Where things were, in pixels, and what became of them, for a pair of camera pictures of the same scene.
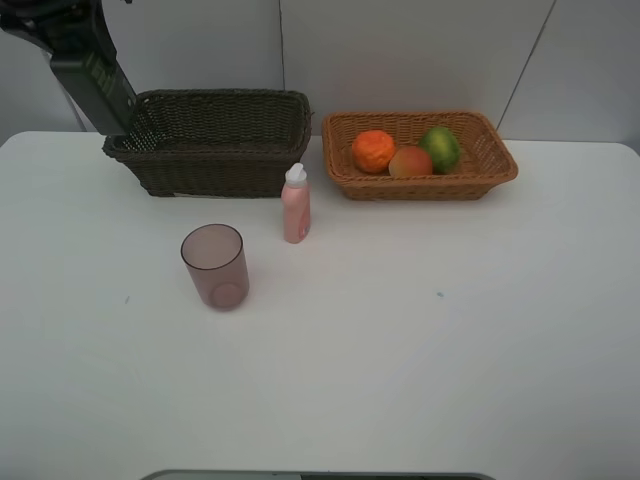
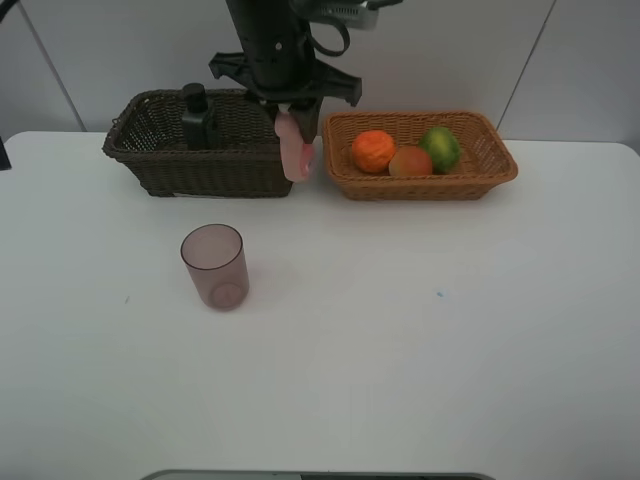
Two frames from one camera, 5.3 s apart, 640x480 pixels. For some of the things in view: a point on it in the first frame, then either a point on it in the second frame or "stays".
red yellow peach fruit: x=411 y=162 stays
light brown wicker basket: x=485 y=160 stays
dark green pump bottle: x=97 y=84 → x=199 y=129
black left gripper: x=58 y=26 → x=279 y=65
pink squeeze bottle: x=296 y=204 → x=296 y=155
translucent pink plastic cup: x=217 y=258 stays
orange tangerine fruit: x=373 y=151 stays
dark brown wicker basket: x=213 y=142 stays
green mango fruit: x=444 y=148 stays
